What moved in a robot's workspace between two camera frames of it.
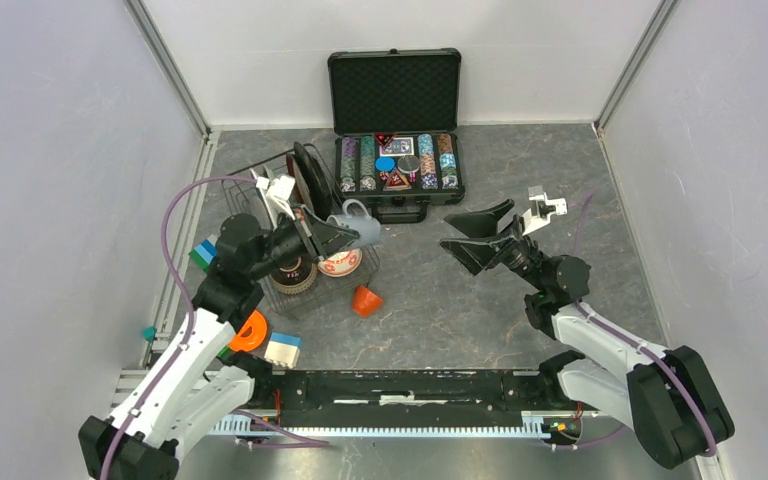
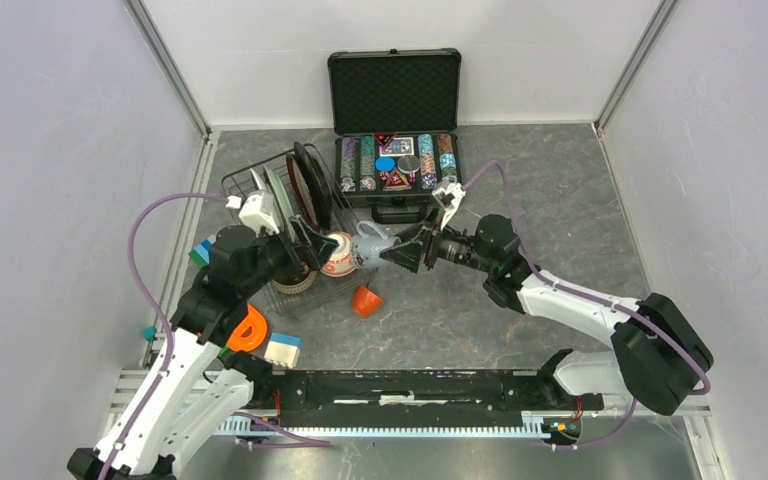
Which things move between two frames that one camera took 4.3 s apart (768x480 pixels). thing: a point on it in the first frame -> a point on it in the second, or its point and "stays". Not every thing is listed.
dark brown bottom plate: (319, 192) stays
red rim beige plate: (302, 194) stays
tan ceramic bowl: (341, 264) stays
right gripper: (475, 253) -> (409, 255)
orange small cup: (364, 301) stays
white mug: (368, 228) -> (366, 249)
